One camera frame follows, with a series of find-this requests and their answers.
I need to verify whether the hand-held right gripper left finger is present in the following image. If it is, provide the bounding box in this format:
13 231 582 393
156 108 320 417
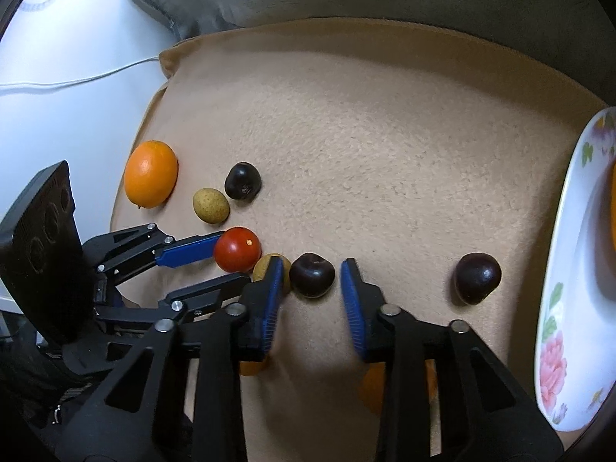
55 256 285 462

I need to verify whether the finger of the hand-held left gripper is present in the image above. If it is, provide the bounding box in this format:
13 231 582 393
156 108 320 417
83 223 222 288
156 272 254 324

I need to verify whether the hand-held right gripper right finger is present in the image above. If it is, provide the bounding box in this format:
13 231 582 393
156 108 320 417
339 258 564 462

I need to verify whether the dark cherry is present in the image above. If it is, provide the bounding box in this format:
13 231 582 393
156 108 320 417
455 253 502 306
224 162 263 201
289 253 336 299

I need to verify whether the red tomato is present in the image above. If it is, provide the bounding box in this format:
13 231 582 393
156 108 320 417
214 226 262 273

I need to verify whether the orange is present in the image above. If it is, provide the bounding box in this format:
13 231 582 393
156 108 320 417
124 141 179 210
358 361 439 417

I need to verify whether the white floral plate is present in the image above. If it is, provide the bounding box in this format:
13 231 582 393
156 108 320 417
535 107 616 433

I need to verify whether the small yellow-green fruit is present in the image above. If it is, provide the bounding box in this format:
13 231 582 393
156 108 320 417
193 187 231 224
252 253 292 296

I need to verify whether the beige blanket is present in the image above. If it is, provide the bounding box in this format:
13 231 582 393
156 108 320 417
110 19 612 458

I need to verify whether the white cable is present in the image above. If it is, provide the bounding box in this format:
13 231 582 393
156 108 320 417
0 56 159 91

